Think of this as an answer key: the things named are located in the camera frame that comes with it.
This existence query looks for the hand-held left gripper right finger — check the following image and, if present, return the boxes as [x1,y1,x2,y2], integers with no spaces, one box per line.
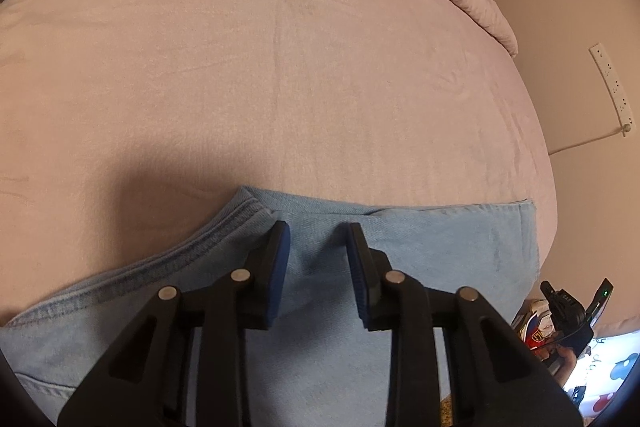
[346,222,584,427]

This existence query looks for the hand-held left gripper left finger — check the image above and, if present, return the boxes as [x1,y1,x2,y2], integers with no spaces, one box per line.
[57,221,291,427]

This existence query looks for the light blue denim pants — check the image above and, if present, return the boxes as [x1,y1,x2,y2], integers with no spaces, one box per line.
[0,186,546,427]

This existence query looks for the person's right hand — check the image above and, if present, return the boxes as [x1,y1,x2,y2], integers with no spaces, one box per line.
[552,344,581,383]

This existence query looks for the person's printed white clothing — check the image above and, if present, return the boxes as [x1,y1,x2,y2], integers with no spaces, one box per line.
[565,332,640,418]

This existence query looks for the pink bed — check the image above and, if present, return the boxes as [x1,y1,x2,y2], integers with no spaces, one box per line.
[0,0,558,323]

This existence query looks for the white power strip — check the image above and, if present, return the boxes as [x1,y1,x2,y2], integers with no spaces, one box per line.
[589,42,635,130]

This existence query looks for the white power cable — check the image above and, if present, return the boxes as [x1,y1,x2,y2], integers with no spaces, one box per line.
[547,122,633,156]

